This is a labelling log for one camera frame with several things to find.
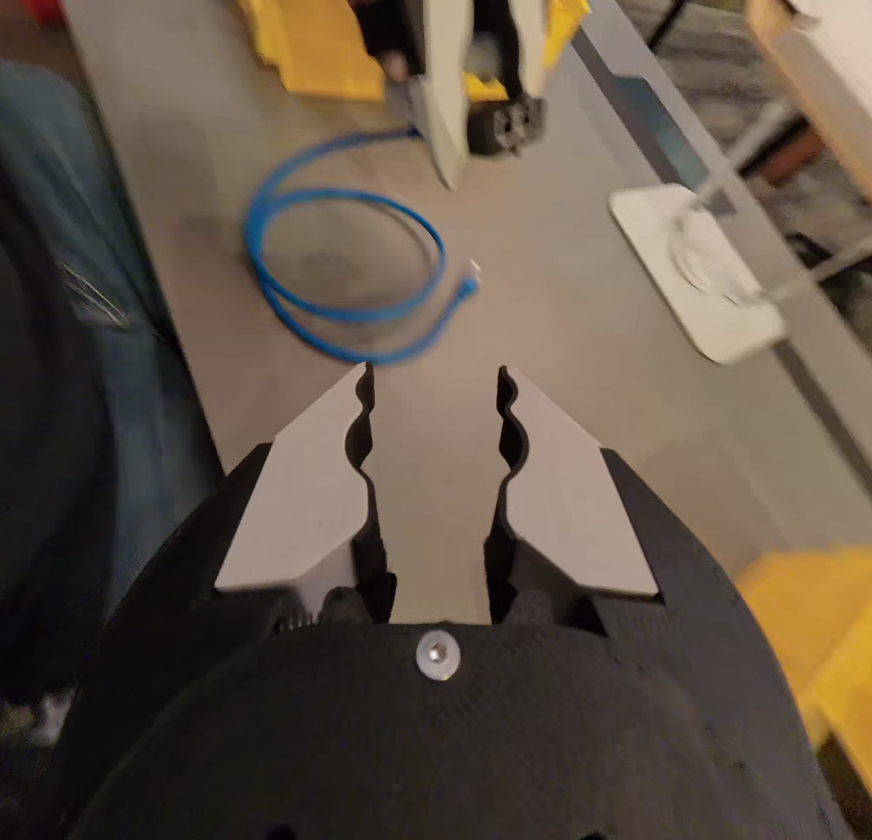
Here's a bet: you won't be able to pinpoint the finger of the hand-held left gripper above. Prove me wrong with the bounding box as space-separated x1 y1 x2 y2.
513 0 550 99
407 0 476 190

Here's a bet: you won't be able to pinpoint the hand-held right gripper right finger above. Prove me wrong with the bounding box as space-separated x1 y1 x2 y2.
484 365 662 626

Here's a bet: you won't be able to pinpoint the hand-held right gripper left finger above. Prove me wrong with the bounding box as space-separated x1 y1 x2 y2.
213 362 398 625

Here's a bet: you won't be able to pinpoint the yellow plastic storage bin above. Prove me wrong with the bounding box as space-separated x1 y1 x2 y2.
736 546 872 752
228 0 592 103

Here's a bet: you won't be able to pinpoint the blue ethernet cable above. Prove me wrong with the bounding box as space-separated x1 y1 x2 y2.
243 126 483 366

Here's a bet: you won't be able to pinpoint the person's blue jeans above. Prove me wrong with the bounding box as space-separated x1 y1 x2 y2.
0 64 226 582

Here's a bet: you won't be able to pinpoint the person's dark sweater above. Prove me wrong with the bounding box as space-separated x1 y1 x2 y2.
0 173 120 705

